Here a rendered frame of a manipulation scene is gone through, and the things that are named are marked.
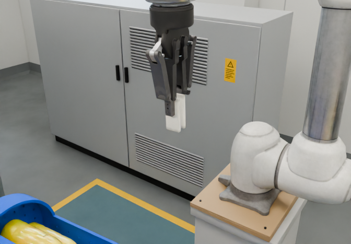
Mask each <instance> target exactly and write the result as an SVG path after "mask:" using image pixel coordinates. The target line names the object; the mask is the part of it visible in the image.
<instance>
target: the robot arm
mask: <svg viewBox="0 0 351 244"><path fill-rule="evenodd" d="M145 1H147V2H149V3H152V4H151V5H150V7H149V14H150V25H151V26H152V27H153V28H154V29H155V31H156V36H155V46H154V47H153V49H152V50H146V57H147V59H148V60H149V63H150V68H151V73H152V77H153V82H154V88H155V93H156V98H157V99H161V100H164V101H165V114H166V128H167V130H171V131H175V132H178V133H179V132H180V131H181V128H183V129H184V128H186V123H185V95H189V94H190V90H187V88H191V86H192V76H193V63H194V50H195V45H196V42H197V36H191V35H190V34H189V29H188V27H191V26H192V25H193V24H194V5H193V4H192V3H191V2H192V1H194V0H145ZM318 2H319V5H320V6H322V7H321V14H320V21H319V27H318V34H317V41H316V45H315V52H314V59H313V66H312V72H311V79H310V86H309V92H308V99H307V106H306V112H305V119H304V124H303V130H302V131H301V132H299V133H298V134H297V135H296V136H295V137H294V138H293V140H292V143H291V144H289V143H288V142H286V141H285V140H283V139H282V138H280V135H279V133H278V132H277V130H276V129H275V128H274V127H272V126H271V125H269V124H267V123H265V122H259V121H256V122H249V123H247V124H245V125H244V126H243V127H242V128H241V129H240V131H239V132H238V133H237V135H236V137H235V139H234V141H233V144H232V149H231V157H230V174H231V175H230V176H229V175H220V176H219V178H218V181H219V182H220V183H222V184H224V185H226V186H227V188H226V189H225V190H224V191H222V192H221V193H220V194H219V199H220V200H222V201H227V202H231V203H234V204H237V205H240V206H242V207H245V208H248V209H250V210H253V211H255V212H258V213H259V214H261V215H263V216H267V215H268V214H269V212H270V208H271V206H272V204H273V203H274V201H275V200H276V198H277V196H278V195H279V193H280V192H282V191H284V192H286V193H288V194H291V195H294V196H297V197H299V198H302V199H305V200H309V201H313V202H317V203H323V204H341V203H343V202H347V201H349V200H350V198H351V160H350V159H348V158H346V146H345V144H344V143H343V141H342V140H341V138H340V137H339V136H338V134H339V130H340V124H341V119H342V114H343V109H344V103H345V98H346V93H347V87H348V82H349V77H350V72H351V0H318ZM186 80H187V81H186Z"/></svg>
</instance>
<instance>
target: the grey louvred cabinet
mask: <svg viewBox="0 0 351 244"><path fill-rule="evenodd" d="M191 3H192V4H193V5H194V24H193V25H192V26H191V27H188V29H189V34H190V35H191V36H197V42H196V45H195V50H194V63H193V76H192V86H191V88H187V90H190V94H189V95H185V123H186V128H184V129H183V128H181V131H180V132H179V133H178V132H175V131H171V130H167V128H166V114H165V101H164V100H161V99H157V98H156V93H155V88H154V82H153V77H152V73H151V68H150V63H149V60H148V59H147V57H146V50H152V49H153V47H154V46H155V36H156V31H155V29H154V28H153V27H152V26H151V25H150V14H149V7H150V5H151V4H152V3H149V2H147V1H145V0H30V5H31V11H32V18H33V24H34V30H35V35H36V41H37V47H38V54H39V60H40V66H41V73H42V79H43V85H44V92H45V98H46V105H47V109H48V115H49V121H50V128H51V133H52V134H54V135H55V139H56V141H58V142H60V143H62V144H65V145H67V146H69V147H71V148H73V149H76V150H78V151H80V152H82V153H84V154H87V155H89V156H91V157H93V158H96V159H98V160H100V161H102V162H105V163H107V164H109V165H112V166H114V167H116V168H118V169H120V170H123V171H125V172H127V173H129V174H131V175H134V176H136V177H138V178H140V179H143V180H145V181H147V182H149V183H151V184H154V185H156V186H158V187H160V188H162V189H165V190H167V191H169V192H171V193H174V194H176V195H178V196H180V197H182V198H185V199H187V200H189V201H192V200H193V199H194V198H195V197H196V196H197V195H198V194H199V193H200V192H201V191H202V190H203V189H204V188H205V187H206V186H208V185H209V184H210V183H211V182H212V181H213V180H214V179H215V178H216V177H217V176H218V175H219V174H220V173H221V172H222V171H223V170H224V169H225V168H226V167H227V166H228V165H229V164H230V157H231V149H232V144H233V141H234V139H235V137H236V135H237V133H238V132H239V131H240V129H241V128H242V127H243V126H244V125H245V124H247V123H249V122H256V121H259V122H265V123H267V124H269V125H271V126H272V127H274V128H275V129H276V130H277V131H278V124H279V116H280V108H281V103H282V95H283V88H284V80H285V72H286V64H287V57H288V49H289V41H290V33H291V25H292V20H293V13H294V12H293V11H285V10H274V9H264V8H254V7H243V6H232V5H222V4H211V3H201V2H191Z"/></svg>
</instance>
